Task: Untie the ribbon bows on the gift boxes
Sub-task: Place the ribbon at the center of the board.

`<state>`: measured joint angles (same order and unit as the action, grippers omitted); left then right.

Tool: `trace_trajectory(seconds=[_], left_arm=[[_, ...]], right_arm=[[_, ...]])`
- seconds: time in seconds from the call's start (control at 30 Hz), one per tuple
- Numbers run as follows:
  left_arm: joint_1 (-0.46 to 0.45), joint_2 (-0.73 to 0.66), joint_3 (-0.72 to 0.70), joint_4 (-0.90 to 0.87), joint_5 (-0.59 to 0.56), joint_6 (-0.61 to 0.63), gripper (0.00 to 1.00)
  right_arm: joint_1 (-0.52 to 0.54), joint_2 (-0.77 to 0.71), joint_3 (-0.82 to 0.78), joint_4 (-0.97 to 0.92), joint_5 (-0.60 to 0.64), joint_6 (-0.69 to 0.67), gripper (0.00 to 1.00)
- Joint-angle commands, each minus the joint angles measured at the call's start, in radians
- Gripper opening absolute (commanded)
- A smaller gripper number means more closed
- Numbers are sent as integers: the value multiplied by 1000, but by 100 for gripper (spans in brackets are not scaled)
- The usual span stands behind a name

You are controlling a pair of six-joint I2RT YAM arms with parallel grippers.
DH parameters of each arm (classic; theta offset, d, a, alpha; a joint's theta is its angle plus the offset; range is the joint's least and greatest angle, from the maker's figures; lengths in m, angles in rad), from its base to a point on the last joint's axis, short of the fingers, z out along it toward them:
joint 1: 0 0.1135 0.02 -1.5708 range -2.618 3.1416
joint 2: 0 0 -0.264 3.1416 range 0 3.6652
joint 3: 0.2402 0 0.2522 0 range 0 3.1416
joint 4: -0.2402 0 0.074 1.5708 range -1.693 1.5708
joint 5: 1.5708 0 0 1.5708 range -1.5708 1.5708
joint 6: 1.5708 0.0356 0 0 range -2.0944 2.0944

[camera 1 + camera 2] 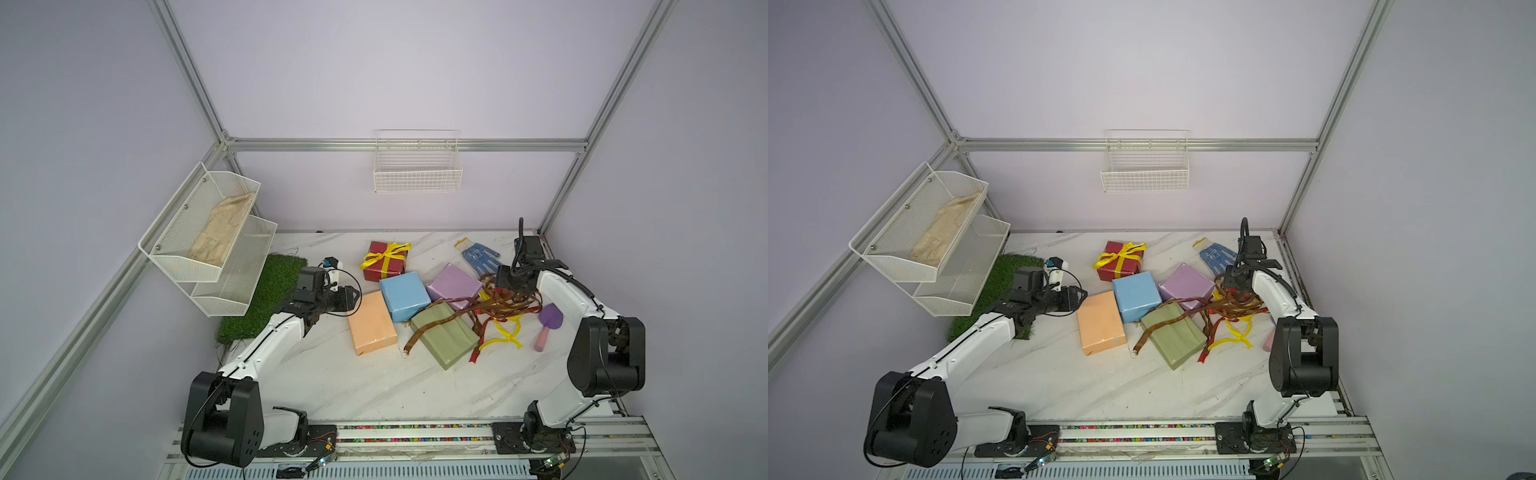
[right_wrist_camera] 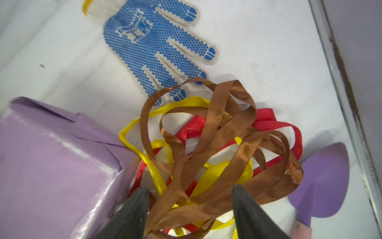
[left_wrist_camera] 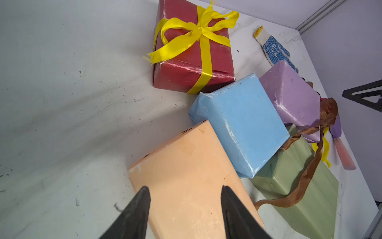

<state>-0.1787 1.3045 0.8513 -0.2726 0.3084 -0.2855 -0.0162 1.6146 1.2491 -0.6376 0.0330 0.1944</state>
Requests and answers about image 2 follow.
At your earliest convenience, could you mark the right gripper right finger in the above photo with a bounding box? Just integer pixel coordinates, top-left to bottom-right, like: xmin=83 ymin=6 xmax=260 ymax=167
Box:
xmin=231 ymin=184 xmax=289 ymax=239

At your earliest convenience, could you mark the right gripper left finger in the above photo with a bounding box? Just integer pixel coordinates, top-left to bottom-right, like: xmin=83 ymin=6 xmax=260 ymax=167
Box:
xmin=95 ymin=188 xmax=150 ymax=239

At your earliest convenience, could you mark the yellow ribbon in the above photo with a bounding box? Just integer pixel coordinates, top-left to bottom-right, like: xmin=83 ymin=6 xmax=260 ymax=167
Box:
xmin=118 ymin=96 xmax=254 ymax=239

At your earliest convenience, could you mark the purple gift box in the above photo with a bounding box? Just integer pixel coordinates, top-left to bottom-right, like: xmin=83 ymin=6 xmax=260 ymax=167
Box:
xmin=1 ymin=97 xmax=139 ymax=239

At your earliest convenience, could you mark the brown ribbon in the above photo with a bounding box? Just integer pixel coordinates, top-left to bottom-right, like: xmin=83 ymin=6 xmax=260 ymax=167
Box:
xmin=140 ymin=80 xmax=303 ymax=239

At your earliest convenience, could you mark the red ribbon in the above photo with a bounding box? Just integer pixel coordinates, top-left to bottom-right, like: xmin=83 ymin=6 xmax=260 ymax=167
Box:
xmin=120 ymin=106 xmax=303 ymax=233

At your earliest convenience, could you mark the blue dotted work glove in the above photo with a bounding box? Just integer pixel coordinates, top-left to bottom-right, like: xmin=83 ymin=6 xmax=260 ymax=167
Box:
xmin=83 ymin=0 xmax=218 ymax=102

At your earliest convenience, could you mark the purple pink-handled spatula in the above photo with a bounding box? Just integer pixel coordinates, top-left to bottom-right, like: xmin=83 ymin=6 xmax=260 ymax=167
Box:
xmin=288 ymin=142 xmax=350 ymax=239

